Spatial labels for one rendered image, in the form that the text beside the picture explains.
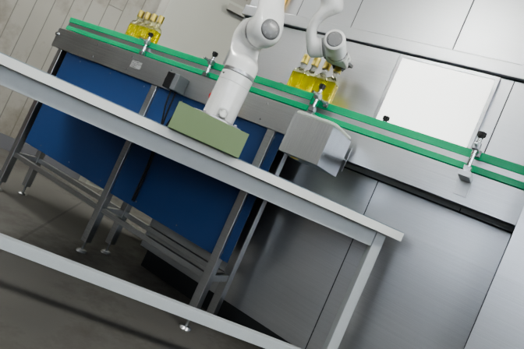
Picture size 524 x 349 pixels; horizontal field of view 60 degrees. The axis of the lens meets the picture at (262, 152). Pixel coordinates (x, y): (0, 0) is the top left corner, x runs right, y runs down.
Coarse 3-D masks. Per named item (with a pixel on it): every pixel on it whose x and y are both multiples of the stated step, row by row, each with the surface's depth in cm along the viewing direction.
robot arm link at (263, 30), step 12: (264, 0) 159; (276, 0) 161; (264, 12) 157; (276, 12) 159; (252, 24) 158; (264, 24) 156; (276, 24) 158; (252, 36) 159; (264, 36) 156; (276, 36) 158
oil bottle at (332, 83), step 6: (330, 78) 203; (336, 78) 204; (324, 84) 203; (330, 84) 202; (336, 84) 203; (324, 90) 203; (330, 90) 202; (336, 90) 205; (324, 96) 202; (330, 96) 202; (330, 102) 204
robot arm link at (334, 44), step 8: (328, 32) 175; (336, 32) 174; (328, 40) 174; (336, 40) 173; (344, 40) 173; (328, 48) 174; (336, 48) 173; (344, 48) 177; (328, 56) 181; (336, 56) 181; (344, 56) 184
